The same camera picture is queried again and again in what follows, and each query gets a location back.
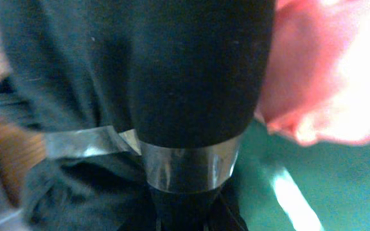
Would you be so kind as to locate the black garment with tape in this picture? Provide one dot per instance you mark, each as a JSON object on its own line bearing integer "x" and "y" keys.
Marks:
{"x": 150, "y": 98}

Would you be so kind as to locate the dark green garment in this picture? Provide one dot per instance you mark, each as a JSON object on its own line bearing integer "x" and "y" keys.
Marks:
{"x": 283, "y": 186}

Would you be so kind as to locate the pink garment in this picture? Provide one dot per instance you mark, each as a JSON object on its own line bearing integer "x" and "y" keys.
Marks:
{"x": 317, "y": 83}

